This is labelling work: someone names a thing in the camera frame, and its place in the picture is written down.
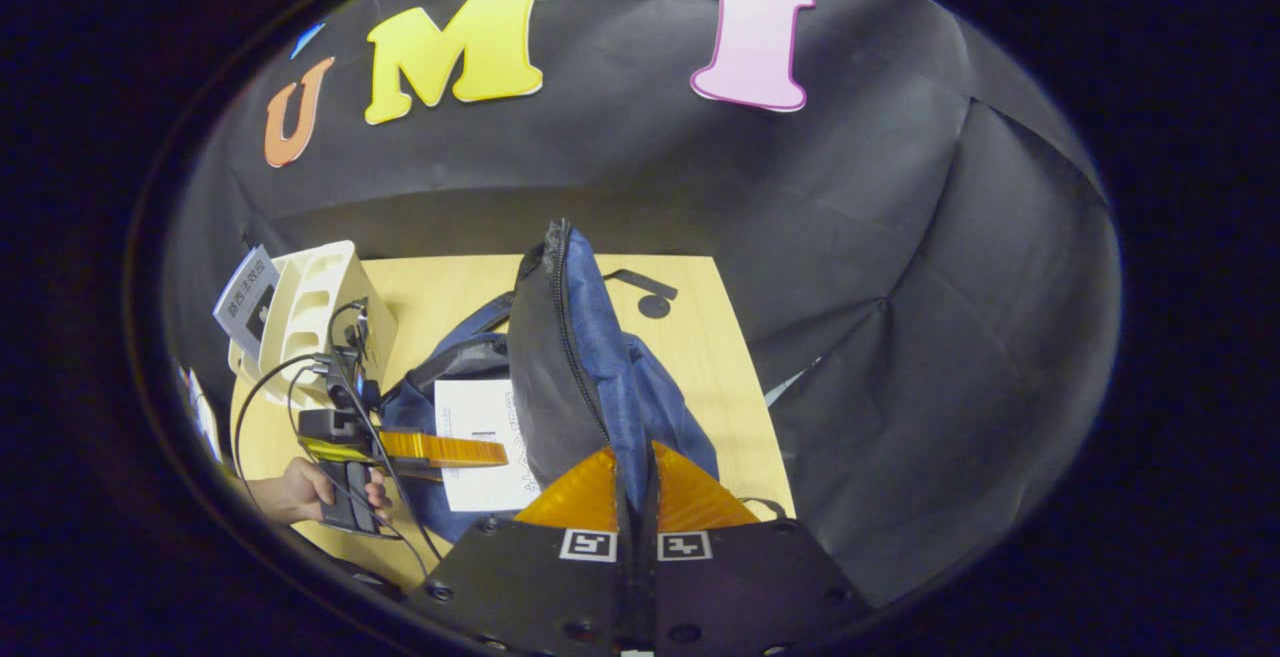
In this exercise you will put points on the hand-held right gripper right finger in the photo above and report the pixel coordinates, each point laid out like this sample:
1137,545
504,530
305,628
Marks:
740,587

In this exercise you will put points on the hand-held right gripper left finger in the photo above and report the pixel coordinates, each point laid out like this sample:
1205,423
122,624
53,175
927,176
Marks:
530,587

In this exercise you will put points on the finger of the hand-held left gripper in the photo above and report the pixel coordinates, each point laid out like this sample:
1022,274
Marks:
450,449
415,472

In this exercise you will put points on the white paperback book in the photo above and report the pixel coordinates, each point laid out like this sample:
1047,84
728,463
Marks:
245,302
480,477

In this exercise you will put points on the white bookshelf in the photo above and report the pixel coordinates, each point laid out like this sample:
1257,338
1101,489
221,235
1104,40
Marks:
310,307

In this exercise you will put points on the blue schoolbag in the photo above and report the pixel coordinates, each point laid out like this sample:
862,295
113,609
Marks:
560,387

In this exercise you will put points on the white panel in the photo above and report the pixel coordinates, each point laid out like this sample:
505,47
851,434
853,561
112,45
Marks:
200,417

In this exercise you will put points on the black backdrop cloth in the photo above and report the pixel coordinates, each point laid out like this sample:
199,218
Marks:
900,337

